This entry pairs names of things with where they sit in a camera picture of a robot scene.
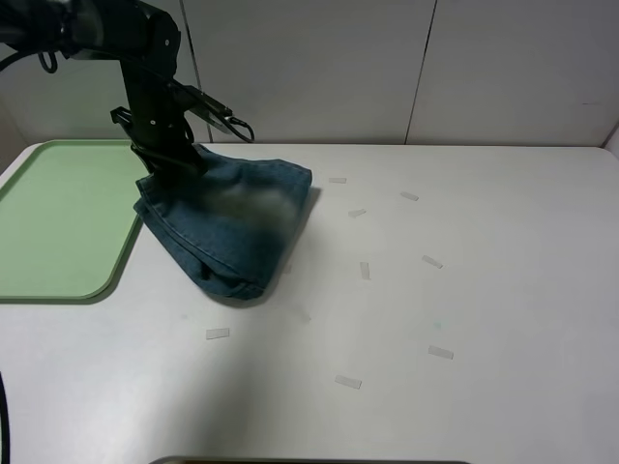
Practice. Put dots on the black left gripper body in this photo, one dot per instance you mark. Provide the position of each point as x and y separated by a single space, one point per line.
155 123

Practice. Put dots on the children's blue denim shorts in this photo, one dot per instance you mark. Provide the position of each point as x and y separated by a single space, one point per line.
229 227

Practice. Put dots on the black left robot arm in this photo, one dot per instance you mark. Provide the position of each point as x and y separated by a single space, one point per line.
145 40

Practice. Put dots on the light green plastic tray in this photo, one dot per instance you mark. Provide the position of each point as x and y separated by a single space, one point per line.
67 220

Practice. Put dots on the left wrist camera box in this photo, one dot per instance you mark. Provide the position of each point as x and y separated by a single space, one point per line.
213 112

